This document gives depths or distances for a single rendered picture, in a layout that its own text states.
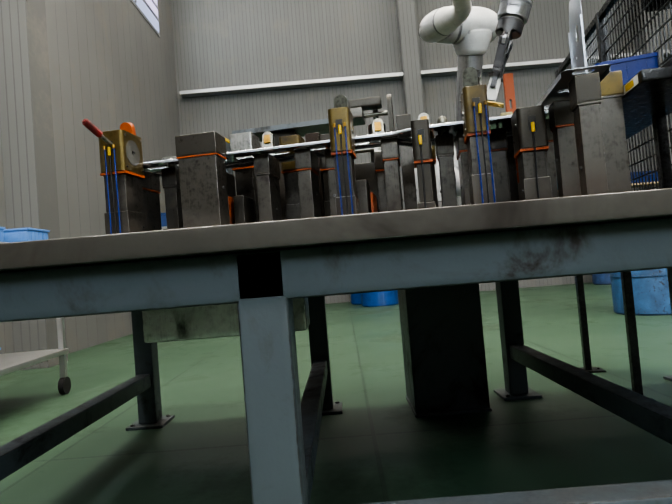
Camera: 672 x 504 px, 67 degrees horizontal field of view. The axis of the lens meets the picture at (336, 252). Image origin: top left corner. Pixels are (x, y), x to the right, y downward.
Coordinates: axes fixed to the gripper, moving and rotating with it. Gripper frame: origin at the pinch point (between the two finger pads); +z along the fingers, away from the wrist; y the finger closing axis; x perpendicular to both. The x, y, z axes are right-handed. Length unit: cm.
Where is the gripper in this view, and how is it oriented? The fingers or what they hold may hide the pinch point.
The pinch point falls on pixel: (492, 90)
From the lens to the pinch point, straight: 164.1
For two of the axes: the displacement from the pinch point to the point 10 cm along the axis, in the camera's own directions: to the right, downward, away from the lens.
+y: -3.3, -0.3, -9.4
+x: 9.1, 2.5, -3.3
